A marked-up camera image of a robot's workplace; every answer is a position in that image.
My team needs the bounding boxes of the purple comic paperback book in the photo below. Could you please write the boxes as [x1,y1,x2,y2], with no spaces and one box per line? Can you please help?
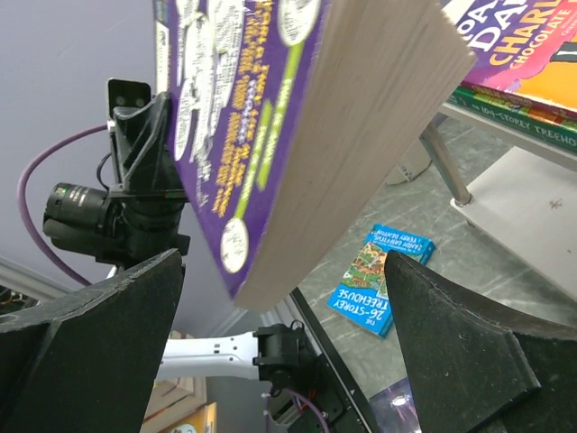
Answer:
[153,1,474,312]

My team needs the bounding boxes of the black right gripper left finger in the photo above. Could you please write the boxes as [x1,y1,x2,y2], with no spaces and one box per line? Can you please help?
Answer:
[1,250,183,432]

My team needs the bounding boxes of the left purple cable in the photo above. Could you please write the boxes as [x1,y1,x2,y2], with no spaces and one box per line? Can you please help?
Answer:
[16,124,109,288]

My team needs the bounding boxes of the blue 26-Storey Treehouse book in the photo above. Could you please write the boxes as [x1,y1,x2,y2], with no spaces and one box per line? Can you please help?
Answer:
[327,224,435,337]

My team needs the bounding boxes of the Roald Dahl Charlie book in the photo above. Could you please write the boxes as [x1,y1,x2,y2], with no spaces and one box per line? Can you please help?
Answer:
[443,0,576,120]

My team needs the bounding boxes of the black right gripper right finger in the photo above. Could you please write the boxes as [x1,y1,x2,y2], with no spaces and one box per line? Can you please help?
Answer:
[384,252,576,432]

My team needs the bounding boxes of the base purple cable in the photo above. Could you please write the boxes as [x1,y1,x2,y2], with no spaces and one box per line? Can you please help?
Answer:
[263,390,328,433]

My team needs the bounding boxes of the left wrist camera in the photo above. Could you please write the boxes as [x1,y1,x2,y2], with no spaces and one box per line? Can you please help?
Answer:
[106,78,152,128]

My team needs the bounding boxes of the green Treehouse book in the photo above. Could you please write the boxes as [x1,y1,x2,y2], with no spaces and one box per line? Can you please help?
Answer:
[449,88,576,155]

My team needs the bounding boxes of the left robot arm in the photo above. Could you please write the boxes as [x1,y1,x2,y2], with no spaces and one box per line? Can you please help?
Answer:
[42,92,316,391]

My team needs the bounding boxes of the white two-tier shelf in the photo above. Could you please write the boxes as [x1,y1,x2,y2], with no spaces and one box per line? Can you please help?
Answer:
[385,101,577,297]

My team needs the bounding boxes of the dark purple Crusoe book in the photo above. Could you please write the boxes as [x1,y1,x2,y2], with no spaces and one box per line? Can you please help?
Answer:
[369,377,421,433]

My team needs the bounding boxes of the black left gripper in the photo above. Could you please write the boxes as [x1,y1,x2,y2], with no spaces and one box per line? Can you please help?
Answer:
[42,92,189,266]

